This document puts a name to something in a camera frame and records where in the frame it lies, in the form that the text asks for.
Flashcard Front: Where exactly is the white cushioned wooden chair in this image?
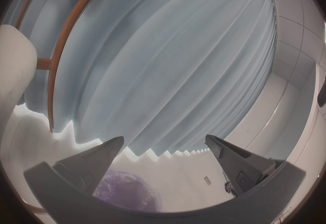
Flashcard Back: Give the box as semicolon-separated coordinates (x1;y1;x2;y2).
0;0;139;133

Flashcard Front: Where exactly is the purple plastic bag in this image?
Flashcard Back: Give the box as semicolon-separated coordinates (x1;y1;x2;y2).
93;170;163;212

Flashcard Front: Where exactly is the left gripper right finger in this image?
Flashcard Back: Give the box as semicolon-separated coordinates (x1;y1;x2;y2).
205;134;277;194

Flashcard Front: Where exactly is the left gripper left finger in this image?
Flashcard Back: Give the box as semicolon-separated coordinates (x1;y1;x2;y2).
52;136;125;196

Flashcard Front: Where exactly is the crumpled black plastic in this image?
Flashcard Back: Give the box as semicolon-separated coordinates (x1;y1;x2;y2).
224;181;237;195

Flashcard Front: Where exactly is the pale blue curtain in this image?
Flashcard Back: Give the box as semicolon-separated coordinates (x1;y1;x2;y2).
15;0;278;157

